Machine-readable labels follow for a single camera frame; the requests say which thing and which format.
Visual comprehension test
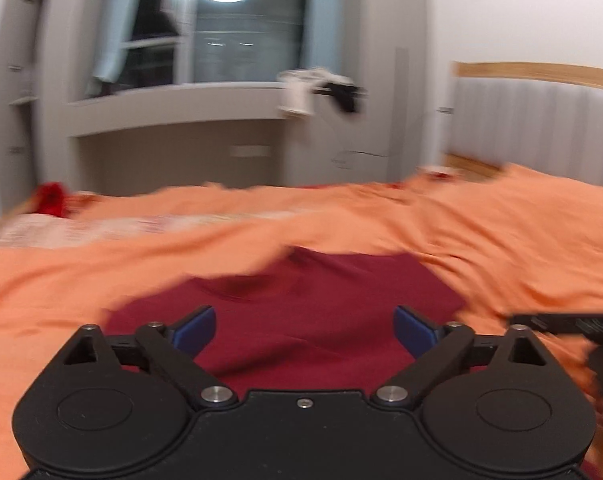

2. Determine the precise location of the grey window ledge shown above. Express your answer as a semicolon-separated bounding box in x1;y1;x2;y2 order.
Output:
68;81;367;140

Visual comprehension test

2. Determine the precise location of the grey wardrobe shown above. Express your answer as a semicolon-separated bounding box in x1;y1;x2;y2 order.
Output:
0;0;50;188

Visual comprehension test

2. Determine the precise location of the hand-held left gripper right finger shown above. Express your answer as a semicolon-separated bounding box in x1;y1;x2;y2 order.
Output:
373;304;553;409

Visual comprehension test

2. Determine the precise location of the red cloth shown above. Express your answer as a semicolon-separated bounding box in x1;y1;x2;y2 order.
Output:
30;182;71;219

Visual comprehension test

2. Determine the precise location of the padded bed headboard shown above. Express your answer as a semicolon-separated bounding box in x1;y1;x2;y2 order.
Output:
440;60;603;192

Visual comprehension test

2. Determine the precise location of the orange blanket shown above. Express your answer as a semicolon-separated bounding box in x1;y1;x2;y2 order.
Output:
0;161;603;480

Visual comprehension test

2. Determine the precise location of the window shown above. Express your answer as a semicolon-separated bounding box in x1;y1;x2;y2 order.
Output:
120;0;309;88

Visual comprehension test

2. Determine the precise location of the floral patterned pillow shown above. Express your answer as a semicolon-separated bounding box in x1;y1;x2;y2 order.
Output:
0;209;302;252

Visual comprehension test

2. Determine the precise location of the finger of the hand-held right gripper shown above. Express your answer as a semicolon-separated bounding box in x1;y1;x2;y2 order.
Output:
510;312;603;337

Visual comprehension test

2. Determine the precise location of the maroon shirt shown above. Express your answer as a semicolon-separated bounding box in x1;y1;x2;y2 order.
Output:
104;246;468;397

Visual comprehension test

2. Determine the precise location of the light blue curtain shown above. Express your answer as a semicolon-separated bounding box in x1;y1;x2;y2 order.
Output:
300;0;329;70
88;0;148;97

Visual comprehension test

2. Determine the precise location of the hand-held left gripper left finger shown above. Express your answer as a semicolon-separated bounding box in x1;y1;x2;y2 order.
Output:
63;304;236;409

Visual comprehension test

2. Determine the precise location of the black garment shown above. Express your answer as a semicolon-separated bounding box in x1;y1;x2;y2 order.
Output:
325;76;366;120

